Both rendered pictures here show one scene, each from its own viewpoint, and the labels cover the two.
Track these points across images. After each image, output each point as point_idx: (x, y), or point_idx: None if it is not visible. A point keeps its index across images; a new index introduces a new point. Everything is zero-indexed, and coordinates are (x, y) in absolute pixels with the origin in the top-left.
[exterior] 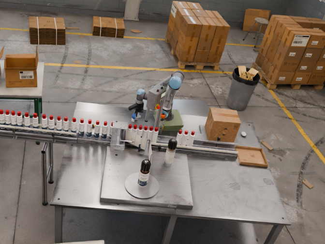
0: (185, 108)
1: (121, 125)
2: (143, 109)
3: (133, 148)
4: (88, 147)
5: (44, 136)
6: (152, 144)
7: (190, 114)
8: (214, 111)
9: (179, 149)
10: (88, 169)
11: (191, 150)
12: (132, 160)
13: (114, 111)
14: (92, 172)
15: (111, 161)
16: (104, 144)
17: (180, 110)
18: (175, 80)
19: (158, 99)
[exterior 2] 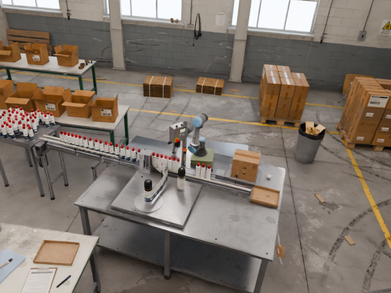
0: (225, 150)
1: (146, 152)
2: (179, 144)
3: (158, 174)
4: (125, 168)
5: (96, 156)
6: (176, 172)
7: (227, 154)
8: (238, 151)
9: (197, 180)
10: (116, 183)
11: (208, 182)
12: (152, 182)
13: (162, 145)
14: (117, 186)
15: (135, 181)
16: (138, 168)
17: (219, 150)
18: (196, 120)
19: (177, 134)
